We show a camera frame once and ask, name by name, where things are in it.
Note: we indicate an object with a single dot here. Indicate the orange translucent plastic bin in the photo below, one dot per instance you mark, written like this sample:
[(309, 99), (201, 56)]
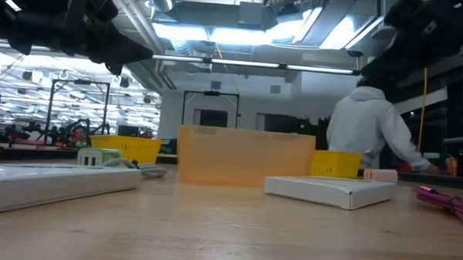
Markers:
[(246, 157)]

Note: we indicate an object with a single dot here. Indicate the black ceiling camera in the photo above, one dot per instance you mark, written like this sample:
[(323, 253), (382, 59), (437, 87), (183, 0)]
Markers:
[(355, 53)]

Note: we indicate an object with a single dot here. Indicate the grey wall vent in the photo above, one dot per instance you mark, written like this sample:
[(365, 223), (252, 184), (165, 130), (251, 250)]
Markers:
[(275, 89), (216, 85)]

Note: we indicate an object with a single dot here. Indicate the person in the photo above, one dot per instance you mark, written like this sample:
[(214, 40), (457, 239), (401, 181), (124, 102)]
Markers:
[(79, 134), (367, 123)]

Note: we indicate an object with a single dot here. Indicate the pale green container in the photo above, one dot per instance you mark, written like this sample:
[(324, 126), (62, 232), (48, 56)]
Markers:
[(431, 155)]

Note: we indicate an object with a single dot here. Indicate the yellow slotted plastic basket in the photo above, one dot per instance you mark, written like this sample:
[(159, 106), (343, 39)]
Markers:
[(134, 148), (334, 164)]

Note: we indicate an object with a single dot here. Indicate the white cardboard box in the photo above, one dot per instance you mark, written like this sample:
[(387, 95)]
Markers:
[(59, 185), (329, 191)]

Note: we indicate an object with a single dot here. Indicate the orange bottle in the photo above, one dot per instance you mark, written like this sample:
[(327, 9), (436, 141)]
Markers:
[(451, 165)]

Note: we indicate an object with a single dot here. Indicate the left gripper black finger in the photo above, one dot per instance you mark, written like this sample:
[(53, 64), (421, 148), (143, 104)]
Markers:
[(98, 7), (114, 48)]

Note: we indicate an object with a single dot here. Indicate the pink charger cube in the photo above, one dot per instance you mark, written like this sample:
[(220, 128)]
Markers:
[(380, 175)]

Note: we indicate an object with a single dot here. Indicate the long ceiling light bar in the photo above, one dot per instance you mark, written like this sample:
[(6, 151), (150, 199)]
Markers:
[(241, 63)]

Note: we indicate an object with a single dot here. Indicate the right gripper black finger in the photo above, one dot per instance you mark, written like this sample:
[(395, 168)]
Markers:
[(384, 66)]

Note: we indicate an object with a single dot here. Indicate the black frame stand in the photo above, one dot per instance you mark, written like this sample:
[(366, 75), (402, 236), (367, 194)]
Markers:
[(80, 82), (211, 93)]

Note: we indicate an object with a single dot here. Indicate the small red container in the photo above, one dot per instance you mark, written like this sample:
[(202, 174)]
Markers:
[(404, 167)]

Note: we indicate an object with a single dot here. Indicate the green white USB charger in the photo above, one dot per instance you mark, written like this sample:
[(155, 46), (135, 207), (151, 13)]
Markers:
[(99, 156)]

